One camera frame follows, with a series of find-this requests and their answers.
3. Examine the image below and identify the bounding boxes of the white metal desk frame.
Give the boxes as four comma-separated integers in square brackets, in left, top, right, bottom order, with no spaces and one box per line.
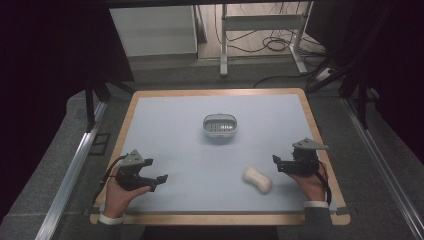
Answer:
[219,1,314,77]

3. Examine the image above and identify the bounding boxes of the dark curtain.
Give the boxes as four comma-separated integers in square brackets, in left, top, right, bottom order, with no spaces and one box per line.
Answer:
[0,0,134,221]
[304,0,424,164]

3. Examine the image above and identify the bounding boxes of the person's right hand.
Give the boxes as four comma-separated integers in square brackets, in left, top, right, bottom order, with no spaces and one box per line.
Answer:
[287,163,330,203]

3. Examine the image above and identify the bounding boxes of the white soap bar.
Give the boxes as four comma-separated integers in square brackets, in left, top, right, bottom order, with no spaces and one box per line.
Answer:
[241,166,273,195]

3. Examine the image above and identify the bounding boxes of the light blue table mat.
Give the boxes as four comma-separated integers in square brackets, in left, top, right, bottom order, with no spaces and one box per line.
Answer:
[117,93,336,215]

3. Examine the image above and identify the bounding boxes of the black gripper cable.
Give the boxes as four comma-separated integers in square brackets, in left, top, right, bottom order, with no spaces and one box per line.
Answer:
[316,159,333,206]
[92,153,129,204]

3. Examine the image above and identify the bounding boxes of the wooden table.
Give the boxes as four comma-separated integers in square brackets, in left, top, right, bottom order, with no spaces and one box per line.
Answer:
[89,87,352,226]

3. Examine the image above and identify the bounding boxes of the person's left hand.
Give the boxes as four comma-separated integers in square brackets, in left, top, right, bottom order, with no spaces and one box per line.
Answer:
[101,164,152,220]

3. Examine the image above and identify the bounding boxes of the aluminium rail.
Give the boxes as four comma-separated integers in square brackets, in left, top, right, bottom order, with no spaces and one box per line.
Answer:
[341,97,424,239]
[34,101,108,240]

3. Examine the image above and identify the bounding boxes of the black floor cables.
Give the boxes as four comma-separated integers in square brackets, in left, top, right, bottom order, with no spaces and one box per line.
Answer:
[213,2,329,89]

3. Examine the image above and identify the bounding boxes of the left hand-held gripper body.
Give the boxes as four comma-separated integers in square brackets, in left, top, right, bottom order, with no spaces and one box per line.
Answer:
[114,149,158,193]

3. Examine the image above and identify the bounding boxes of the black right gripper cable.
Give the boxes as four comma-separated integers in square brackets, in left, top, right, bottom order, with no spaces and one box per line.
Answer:
[316,159,333,206]

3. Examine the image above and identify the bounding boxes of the black metal stand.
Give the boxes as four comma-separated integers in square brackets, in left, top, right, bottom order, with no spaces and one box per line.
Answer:
[83,78,136,133]
[306,49,381,130]

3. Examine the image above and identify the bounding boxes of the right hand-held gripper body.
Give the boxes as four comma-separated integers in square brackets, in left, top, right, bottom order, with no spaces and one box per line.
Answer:
[282,137,330,178]

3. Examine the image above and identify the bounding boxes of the white cabinet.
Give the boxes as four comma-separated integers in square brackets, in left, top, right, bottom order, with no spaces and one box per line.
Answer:
[109,4,198,58]

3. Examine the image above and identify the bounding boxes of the white power strip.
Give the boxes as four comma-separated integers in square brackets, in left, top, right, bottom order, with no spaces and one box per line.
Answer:
[314,67,335,83]

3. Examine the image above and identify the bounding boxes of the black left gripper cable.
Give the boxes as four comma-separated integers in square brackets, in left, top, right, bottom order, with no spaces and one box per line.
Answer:
[92,153,129,204]

